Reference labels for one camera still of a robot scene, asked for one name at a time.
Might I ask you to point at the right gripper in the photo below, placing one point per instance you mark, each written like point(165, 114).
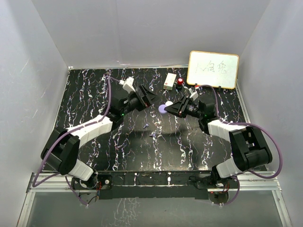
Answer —
point(175, 109)

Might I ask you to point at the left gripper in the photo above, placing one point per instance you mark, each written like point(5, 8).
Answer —
point(147, 100)

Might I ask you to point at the white earbud charging case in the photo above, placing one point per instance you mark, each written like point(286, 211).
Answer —
point(168, 103)

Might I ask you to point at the purple round earbud case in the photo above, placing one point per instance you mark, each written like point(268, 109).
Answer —
point(161, 109)

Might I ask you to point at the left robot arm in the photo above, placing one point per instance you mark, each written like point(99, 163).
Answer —
point(62, 148)

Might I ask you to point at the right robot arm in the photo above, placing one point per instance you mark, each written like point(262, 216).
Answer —
point(248, 145)

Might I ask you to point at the red emergency stop button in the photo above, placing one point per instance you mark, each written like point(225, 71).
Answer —
point(179, 84)

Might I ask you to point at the white cardboard box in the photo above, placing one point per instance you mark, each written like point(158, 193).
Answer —
point(169, 81)

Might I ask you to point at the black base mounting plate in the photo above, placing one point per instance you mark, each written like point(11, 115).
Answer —
point(109, 185)

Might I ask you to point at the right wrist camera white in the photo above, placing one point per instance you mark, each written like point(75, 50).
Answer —
point(193, 94)

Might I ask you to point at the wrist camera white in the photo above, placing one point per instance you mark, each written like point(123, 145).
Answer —
point(127, 84)
point(193, 94)

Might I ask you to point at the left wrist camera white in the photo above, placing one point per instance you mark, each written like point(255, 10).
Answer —
point(127, 84)

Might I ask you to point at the white whiteboard yellow frame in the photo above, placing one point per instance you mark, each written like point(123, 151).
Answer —
point(214, 69)

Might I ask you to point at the aluminium frame rail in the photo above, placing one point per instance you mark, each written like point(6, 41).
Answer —
point(154, 199)

